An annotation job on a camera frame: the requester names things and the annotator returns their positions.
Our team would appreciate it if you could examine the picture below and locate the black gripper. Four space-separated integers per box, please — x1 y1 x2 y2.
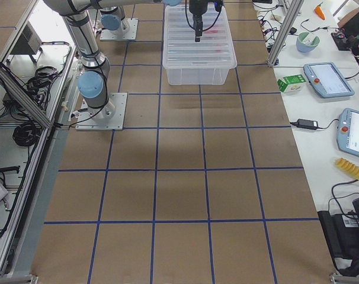
189 0 208 42

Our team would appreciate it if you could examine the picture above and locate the clear plastic storage box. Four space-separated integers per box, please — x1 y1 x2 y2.
162 4 237 85

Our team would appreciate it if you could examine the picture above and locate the grey electronics box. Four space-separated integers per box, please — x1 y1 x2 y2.
10 21 42 63

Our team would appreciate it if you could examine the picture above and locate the green blue bowl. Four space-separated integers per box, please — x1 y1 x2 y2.
296 32 320 53

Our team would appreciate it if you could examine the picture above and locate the green white milk carton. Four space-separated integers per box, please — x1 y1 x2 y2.
277 74 306 93

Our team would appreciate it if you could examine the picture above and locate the orange toy carrot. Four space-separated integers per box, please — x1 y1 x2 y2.
313 2 326 20

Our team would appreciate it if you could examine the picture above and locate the upper blue teach pendant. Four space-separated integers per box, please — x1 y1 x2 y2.
303 62 355 98

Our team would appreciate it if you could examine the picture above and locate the blue teach pendant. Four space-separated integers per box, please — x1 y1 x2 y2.
303 62 355 98
336 108 359 157

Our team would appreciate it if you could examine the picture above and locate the black power adapter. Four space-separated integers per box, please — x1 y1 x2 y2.
297 119 319 130

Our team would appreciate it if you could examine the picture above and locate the lower blue teach pendant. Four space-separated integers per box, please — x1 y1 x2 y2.
336 108 359 157

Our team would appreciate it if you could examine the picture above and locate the yellow ridged toy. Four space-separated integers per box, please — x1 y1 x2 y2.
335 158 359 180

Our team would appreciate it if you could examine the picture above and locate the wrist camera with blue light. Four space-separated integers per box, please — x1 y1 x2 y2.
213 0 223 12

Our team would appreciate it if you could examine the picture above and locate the aluminium frame post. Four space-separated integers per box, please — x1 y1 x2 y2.
267 0 304 67

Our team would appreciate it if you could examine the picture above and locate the coiled black cable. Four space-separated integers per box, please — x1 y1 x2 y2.
12 121 38 147

